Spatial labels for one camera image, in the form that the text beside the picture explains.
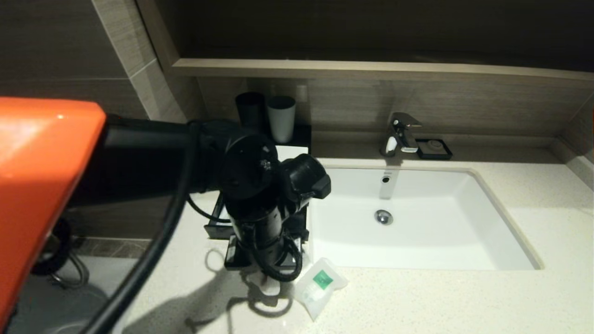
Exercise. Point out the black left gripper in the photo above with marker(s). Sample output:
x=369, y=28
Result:
x=264, y=255

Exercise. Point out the clear packet green label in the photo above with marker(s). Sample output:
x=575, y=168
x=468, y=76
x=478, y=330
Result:
x=320, y=285

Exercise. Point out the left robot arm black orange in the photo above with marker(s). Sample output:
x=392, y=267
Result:
x=232, y=162

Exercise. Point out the white ribbed pad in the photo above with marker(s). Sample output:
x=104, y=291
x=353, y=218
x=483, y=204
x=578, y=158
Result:
x=294, y=152

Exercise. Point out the chrome sink drain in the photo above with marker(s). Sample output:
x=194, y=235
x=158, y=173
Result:
x=384, y=217

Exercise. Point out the grey cup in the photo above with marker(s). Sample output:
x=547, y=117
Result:
x=281, y=119

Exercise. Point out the black cup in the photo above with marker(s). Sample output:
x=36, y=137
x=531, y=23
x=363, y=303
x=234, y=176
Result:
x=250, y=109

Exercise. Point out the white sink basin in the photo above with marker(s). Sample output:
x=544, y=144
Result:
x=441, y=232

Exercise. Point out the chrome faucet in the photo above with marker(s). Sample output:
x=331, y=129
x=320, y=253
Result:
x=401, y=131

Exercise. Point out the black soap dish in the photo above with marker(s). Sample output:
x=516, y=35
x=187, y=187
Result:
x=434, y=149

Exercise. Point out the grey toilet lid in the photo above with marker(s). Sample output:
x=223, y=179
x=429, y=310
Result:
x=60, y=311

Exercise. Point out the wooden wall ledge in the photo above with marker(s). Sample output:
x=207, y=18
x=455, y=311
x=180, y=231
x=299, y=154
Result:
x=371, y=69

